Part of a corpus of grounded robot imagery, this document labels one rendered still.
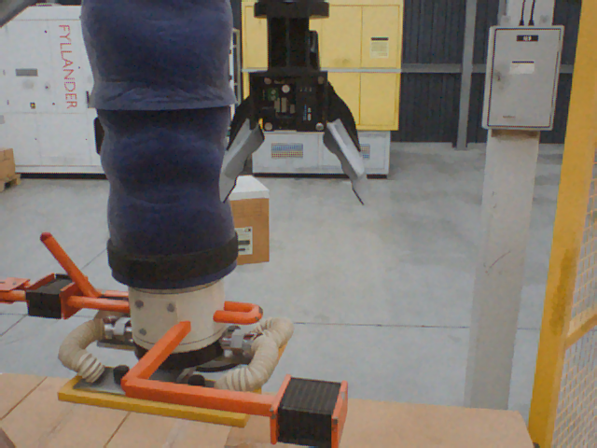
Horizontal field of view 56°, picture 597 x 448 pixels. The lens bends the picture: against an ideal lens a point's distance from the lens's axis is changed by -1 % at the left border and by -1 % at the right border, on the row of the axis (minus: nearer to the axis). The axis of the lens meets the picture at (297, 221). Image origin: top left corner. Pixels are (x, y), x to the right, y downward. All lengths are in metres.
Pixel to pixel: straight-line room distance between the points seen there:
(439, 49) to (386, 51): 3.50
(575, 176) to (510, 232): 0.61
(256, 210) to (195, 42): 2.16
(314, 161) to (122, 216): 7.46
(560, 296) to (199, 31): 1.01
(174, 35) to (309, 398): 0.53
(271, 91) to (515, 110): 1.36
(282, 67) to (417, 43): 11.01
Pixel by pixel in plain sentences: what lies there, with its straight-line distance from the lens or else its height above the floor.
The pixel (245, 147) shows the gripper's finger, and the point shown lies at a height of 1.58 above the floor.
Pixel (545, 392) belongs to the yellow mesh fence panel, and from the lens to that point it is 1.57.
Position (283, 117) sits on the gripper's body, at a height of 1.62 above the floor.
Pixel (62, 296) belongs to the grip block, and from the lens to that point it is 1.12.
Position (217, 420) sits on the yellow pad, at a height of 1.12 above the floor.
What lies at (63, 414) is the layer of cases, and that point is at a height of 0.54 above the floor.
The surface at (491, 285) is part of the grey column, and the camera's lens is 2.01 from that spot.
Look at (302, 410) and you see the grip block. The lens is 0.72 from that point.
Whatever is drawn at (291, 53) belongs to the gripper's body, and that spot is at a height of 1.67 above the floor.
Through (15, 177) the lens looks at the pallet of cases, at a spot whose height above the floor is 0.11.
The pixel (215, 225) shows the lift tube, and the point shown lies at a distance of 0.92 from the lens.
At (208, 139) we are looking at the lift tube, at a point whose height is 1.55.
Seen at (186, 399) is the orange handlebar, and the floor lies 1.24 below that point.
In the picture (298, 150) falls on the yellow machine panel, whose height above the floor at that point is 0.41.
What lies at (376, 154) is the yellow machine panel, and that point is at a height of 0.37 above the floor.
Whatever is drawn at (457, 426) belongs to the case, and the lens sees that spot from 1.27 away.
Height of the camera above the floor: 1.67
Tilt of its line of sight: 16 degrees down
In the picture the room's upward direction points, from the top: straight up
